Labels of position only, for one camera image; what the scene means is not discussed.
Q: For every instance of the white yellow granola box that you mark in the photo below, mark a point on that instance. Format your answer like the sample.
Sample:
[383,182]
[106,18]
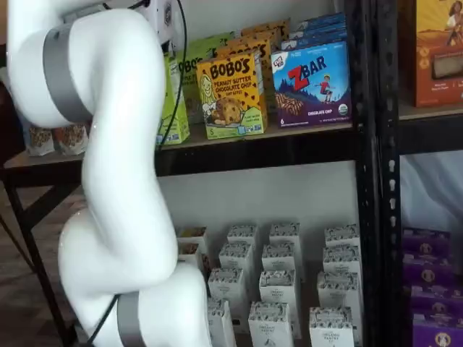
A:
[189,254]
[191,235]

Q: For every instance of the white granola bag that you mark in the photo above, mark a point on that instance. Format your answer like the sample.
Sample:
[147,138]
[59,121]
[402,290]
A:
[40,141]

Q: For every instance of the orange label granola bag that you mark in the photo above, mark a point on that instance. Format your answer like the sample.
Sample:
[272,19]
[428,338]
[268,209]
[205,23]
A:
[70,139]

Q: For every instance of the green Bobo's apple pie box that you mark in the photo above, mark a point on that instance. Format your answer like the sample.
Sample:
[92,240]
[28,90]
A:
[213,41]
[177,115]
[189,68]

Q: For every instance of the wooden board under snack boxes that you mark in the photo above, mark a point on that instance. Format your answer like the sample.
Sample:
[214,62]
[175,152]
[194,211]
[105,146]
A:
[198,135]

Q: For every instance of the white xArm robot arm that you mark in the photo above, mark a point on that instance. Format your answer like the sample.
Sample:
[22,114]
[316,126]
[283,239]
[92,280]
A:
[119,108]

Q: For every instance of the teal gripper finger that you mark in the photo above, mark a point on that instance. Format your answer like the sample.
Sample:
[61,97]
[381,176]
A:
[169,47]

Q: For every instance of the black metal shelving rack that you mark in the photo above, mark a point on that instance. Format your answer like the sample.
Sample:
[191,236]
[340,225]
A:
[388,217]
[253,155]

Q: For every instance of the wooden board under small boxes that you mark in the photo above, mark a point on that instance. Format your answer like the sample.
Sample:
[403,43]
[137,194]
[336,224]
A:
[307,260]

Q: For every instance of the yellow Bobo's peanut butter box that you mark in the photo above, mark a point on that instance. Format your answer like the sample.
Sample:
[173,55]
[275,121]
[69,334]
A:
[266,29]
[231,97]
[253,48]

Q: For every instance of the purple snack box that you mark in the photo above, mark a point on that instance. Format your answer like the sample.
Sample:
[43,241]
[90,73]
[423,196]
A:
[427,240]
[437,332]
[428,273]
[437,301]

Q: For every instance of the blue purple Zbar box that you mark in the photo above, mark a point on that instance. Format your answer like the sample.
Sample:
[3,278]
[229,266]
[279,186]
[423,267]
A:
[320,30]
[314,40]
[322,20]
[311,86]

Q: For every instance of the white floral carton box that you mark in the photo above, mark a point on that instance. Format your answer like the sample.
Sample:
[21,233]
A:
[269,325]
[285,235]
[342,263]
[331,329]
[243,236]
[278,259]
[236,258]
[341,238]
[338,291]
[278,289]
[222,325]
[225,287]

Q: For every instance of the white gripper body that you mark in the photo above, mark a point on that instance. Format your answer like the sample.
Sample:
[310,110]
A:
[164,18]

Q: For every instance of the large orange snack box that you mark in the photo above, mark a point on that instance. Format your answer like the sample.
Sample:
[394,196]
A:
[437,54]

